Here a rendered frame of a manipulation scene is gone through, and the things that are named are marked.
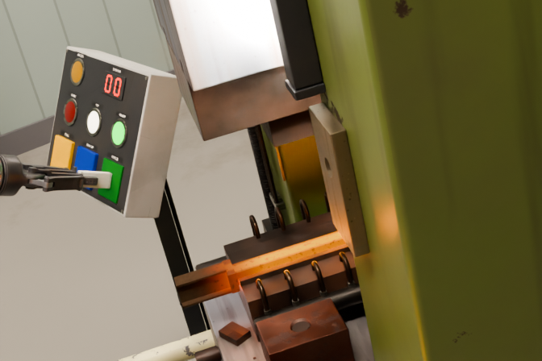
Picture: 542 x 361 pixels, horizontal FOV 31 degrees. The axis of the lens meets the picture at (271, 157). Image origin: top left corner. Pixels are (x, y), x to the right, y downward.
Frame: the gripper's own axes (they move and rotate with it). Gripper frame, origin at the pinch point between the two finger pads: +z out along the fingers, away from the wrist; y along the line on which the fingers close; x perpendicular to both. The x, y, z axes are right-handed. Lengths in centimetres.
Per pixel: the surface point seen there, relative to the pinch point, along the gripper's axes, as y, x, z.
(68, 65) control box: -24.5, 18.5, 3.8
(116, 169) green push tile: 1.8, 2.6, 3.5
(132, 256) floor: -132, -60, 101
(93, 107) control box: -11.4, 12.2, 3.8
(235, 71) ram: 60, 30, -18
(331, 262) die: 56, 2, 11
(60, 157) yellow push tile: -20.0, -0.4, 3.1
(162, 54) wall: -245, 6, 173
